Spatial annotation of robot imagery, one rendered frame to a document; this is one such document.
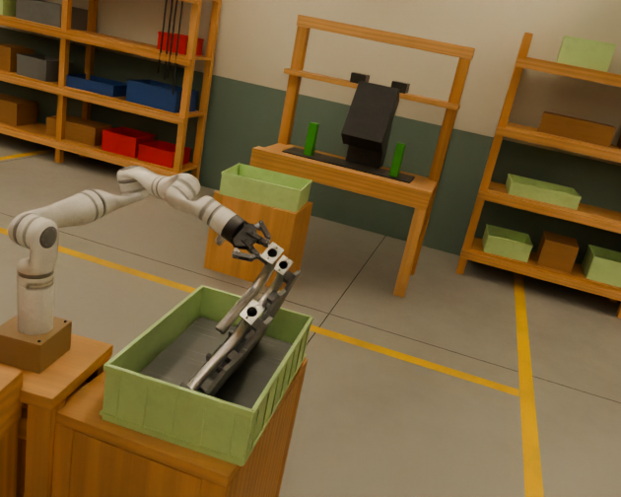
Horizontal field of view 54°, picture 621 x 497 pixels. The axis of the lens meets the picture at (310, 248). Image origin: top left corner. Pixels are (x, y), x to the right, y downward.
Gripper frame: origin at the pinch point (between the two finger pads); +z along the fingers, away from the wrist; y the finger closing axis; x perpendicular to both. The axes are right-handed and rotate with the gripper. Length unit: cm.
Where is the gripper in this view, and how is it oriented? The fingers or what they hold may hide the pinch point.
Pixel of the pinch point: (269, 254)
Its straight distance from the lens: 167.9
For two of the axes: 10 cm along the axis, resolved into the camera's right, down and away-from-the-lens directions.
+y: 5.9, -7.2, 3.6
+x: -1.0, 3.8, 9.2
